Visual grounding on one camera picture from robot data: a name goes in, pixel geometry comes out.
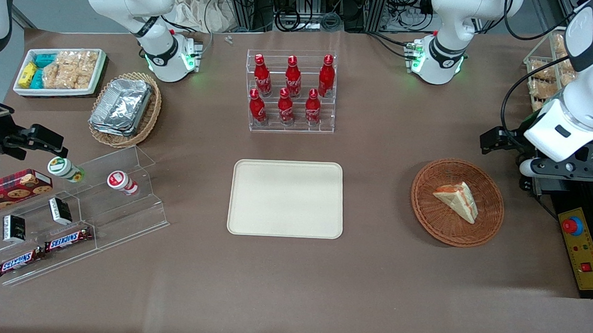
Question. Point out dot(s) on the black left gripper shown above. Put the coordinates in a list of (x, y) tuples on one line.
[(512, 138)]

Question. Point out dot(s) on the triangle sandwich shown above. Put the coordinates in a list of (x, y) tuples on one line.
[(457, 199)]

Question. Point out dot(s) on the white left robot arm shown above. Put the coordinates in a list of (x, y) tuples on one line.
[(444, 55)]

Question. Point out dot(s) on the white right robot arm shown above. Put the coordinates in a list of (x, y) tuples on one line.
[(161, 50)]

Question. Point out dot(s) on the white rectangular snack tray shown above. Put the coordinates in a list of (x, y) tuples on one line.
[(54, 92)]

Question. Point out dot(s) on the brown round wicker basket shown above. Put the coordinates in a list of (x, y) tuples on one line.
[(434, 217)]

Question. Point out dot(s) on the light oval wicker basket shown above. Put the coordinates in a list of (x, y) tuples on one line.
[(151, 115)]

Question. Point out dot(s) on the beige rectangular tray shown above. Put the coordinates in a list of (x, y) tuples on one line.
[(286, 198)]

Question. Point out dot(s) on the green capped yogurt bottle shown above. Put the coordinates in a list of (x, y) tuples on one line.
[(63, 169)]

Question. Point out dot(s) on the red cookie box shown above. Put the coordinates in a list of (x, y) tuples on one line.
[(12, 189)]

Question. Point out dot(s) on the teal snack packet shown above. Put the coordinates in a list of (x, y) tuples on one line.
[(45, 60), (37, 79)]

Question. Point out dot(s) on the small black white carton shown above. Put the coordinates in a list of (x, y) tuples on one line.
[(60, 211), (14, 228)]

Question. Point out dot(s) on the yellow snack packet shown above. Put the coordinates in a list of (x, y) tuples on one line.
[(27, 75)]

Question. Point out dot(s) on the wrapped bread pastry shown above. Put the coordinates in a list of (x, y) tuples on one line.
[(536, 88), (543, 73), (560, 47)]

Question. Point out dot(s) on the clear bag of rice crackers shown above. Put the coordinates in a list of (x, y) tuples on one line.
[(73, 69)]

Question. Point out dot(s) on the stack of foil trays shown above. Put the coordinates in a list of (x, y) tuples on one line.
[(121, 106)]

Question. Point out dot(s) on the red capped yogurt bottle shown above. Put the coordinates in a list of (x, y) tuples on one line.
[(121, 182)]

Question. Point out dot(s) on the snickers chocolate bar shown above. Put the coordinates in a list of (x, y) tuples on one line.
[(21, 262), (68, 239)]

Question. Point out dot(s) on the clear acrylic stepped display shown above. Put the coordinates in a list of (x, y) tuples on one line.
[(124, 219)]

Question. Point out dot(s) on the white power strip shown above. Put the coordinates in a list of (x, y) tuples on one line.
[(408, 20)]

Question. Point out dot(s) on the yellow emergency stop box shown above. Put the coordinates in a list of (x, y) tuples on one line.
[(584, 254)]

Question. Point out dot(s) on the red cola bottle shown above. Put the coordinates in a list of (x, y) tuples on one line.
[(257, 110), (326, 77), (293, 79), (263, 79), (285, 110), (313, 110)]

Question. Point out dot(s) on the beige crumpled cloth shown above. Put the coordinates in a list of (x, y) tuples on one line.
[(198, 9)]

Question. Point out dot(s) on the clear acrylic bottle rack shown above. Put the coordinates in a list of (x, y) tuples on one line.
[(290, 128)]

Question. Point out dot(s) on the small metal screw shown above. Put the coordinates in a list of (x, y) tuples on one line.
[(228, 40)]

